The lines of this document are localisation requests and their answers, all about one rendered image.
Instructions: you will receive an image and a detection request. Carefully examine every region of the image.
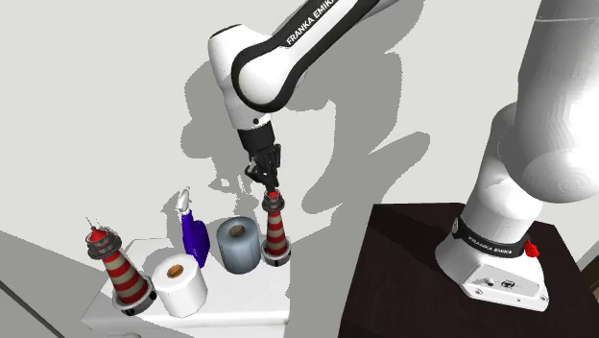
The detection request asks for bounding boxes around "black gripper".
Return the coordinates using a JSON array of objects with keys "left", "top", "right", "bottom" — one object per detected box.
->
[{"left": 236, "top": 120, "right": 283, "bottom": 191}]

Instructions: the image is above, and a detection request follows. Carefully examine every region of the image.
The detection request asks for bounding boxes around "red striped lighthouse figure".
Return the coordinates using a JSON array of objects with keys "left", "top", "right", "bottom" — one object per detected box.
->
[
  {"left": 84, "top": 216, "right": 158, "bottom": 316},
  {"left": 260, "top": 186, "right": 292, "bottom": 268}
]

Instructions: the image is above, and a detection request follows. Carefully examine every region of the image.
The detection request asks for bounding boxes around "grey toilet paper roll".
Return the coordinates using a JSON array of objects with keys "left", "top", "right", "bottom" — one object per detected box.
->
[{"left": 216, "top": 216, "right": 261, "bottom": 276}]

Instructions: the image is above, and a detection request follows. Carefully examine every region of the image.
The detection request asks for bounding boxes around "blue spray bottle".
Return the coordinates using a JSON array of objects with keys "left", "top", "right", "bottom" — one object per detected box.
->
[{"left": 175, "top": 186, "right": 211, "bottom": 270}]

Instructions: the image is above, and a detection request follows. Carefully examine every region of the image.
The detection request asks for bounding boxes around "white toilet paper roll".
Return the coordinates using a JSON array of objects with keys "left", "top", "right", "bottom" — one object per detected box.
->
[{"left": 151, "top": 253, "right": 209, "bottom": 319}]

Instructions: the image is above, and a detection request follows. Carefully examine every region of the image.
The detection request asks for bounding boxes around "dark robot stand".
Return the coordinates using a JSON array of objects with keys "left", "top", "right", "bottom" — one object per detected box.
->
[{"left": 337, "top": 202, "right": 599, "bottom": 338}]

